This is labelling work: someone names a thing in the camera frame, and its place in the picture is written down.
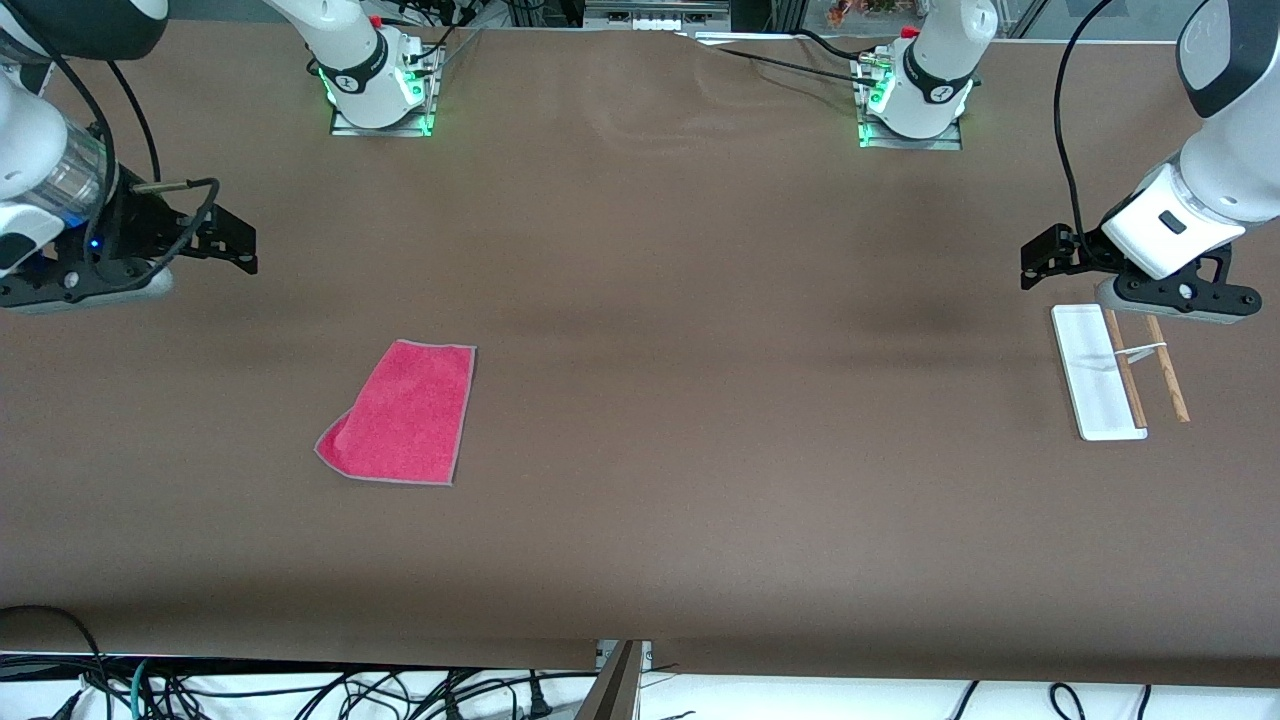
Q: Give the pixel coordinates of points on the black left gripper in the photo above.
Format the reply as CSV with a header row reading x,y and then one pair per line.
x,y
1084,250

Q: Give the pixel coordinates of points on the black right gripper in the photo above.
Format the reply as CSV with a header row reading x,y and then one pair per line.
x,y
138,233

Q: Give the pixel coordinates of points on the dark grey cloth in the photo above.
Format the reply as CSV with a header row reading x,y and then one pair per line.
x,y
405,415

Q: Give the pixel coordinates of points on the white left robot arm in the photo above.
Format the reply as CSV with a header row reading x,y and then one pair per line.
x,y
1230,160

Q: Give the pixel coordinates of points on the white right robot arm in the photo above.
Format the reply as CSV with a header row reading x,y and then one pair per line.
x,y
350,40

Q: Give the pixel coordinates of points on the white rack base tray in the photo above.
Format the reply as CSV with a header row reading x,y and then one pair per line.
x,y
1090,370

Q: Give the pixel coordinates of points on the wooden chopsticks pair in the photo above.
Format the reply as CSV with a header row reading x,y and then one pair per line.
x,y
1128,385

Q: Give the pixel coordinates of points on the grey metal box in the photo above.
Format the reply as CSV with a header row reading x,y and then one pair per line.
x,y
655,10

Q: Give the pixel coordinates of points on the metal table leg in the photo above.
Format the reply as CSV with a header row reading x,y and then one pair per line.
x,y
612,685

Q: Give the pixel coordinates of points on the white rack support bracket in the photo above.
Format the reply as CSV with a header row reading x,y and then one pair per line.
x,y
1145,350

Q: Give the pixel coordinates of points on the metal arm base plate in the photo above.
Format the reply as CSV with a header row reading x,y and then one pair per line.
x,y
345,127
950,140

